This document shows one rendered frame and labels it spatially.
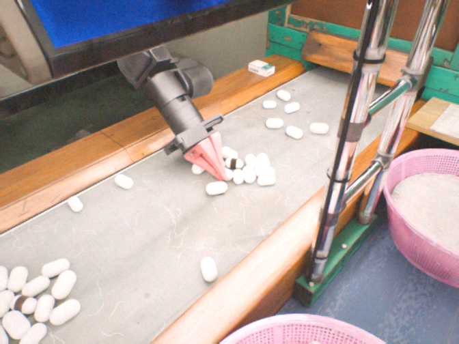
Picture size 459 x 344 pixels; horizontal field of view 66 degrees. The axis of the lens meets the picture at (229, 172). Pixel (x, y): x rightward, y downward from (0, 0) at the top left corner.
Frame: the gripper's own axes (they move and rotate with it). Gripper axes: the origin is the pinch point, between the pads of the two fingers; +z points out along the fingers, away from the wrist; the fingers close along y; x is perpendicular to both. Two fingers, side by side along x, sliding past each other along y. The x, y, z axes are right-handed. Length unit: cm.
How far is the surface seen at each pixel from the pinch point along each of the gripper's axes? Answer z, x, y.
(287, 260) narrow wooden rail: 13.8, -13.0, -7.3
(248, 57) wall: -49, 99, 129
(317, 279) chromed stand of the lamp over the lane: 19.0, -12.0, -4.2
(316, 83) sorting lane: -6.1, 7.7, 46.2
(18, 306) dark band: -0.6, 0.6, -33.7
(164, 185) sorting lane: -4.0, 5.9, -7.2
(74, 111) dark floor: -86, 177, 48
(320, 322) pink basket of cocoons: 19.4, -18.1, -11.7
